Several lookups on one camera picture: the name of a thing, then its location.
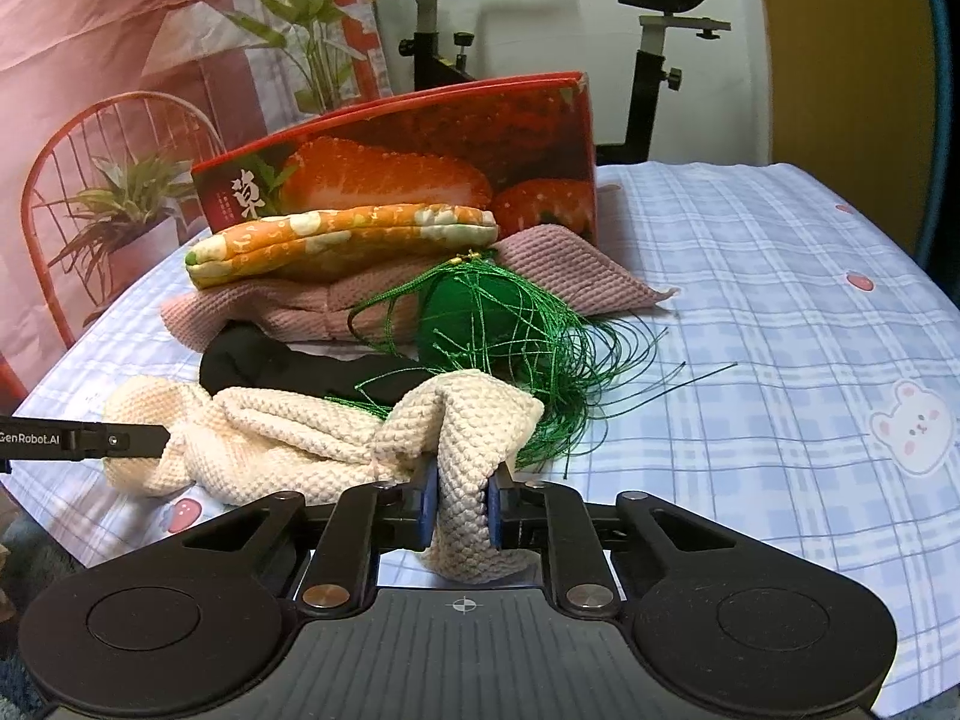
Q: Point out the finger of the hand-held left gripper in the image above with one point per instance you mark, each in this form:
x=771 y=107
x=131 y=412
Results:
x=127 y=441

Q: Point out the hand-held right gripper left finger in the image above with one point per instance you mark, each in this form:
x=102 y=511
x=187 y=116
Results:
x=429 y=510

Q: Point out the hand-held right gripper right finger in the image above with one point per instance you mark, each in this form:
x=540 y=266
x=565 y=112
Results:
x=495 y=510

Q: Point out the cream knit towel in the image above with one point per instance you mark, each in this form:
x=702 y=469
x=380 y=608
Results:
x=300 y=435

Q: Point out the pink knit towel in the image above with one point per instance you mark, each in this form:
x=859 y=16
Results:
x=562 y=270

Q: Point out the red strawberry print box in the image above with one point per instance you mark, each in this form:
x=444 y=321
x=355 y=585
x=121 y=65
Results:
x=420 y=157

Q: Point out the black sock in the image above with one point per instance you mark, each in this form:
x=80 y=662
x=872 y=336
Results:
x=255 y=364

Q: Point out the green thread tassel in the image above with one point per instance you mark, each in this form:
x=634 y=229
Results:
x=465 y=315

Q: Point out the orange floral pouch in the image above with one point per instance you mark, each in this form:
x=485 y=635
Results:
x=315 y=240

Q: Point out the checked bedsheet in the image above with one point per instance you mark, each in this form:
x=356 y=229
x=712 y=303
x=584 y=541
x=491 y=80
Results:
x=750 y=300

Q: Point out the printed backdrop cloth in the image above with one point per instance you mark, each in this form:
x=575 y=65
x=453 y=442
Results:
x=112 y=30

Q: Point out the black exercise bike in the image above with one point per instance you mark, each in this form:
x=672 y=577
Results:
x=645 y=105

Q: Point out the wooden door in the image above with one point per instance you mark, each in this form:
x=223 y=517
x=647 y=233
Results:
x=847 y=90

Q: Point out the blue curtain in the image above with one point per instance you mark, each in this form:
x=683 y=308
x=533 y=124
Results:
x=946 y=90

